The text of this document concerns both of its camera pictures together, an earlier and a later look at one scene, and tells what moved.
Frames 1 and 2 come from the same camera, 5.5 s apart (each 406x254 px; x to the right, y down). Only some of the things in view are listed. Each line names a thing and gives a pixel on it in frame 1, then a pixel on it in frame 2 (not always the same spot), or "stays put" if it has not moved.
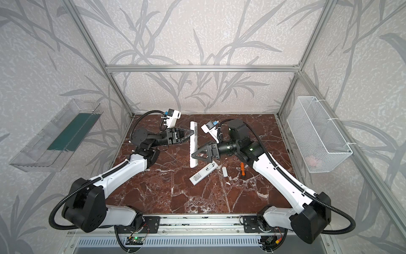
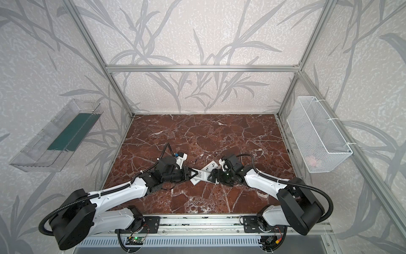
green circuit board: [135, 241] stays put
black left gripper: [173, 136] -> [185, 173]
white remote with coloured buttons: [193, 144] -> [202, 176]
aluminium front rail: [224, 225] stays put
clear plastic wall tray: [52, 148] stays put
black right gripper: [213, 150] -> [219, 176]
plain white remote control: [202, 173] stays put
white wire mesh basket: [320, 145] stays put
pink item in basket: [311, 160] stays put
